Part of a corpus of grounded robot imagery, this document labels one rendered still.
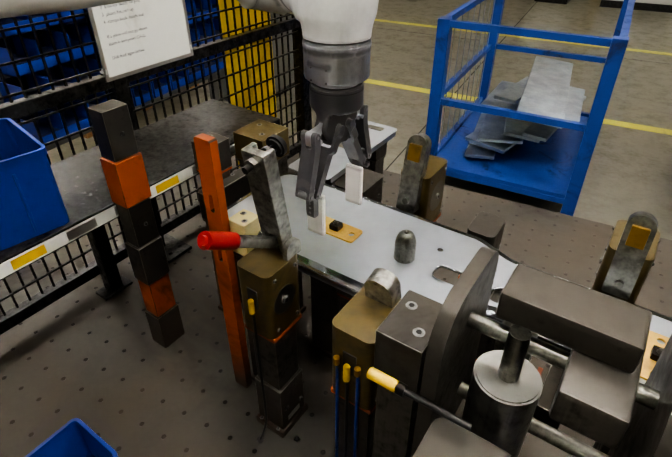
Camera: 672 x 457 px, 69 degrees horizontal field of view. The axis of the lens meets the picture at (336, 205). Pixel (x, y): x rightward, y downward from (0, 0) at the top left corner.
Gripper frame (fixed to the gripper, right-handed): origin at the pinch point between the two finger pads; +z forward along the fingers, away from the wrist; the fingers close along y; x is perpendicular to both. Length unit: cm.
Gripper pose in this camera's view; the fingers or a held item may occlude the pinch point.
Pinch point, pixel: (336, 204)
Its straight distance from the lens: 78.1
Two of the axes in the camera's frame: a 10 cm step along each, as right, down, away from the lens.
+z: 0.0, 8.4, 5.4
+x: 8.2, 3.1, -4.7
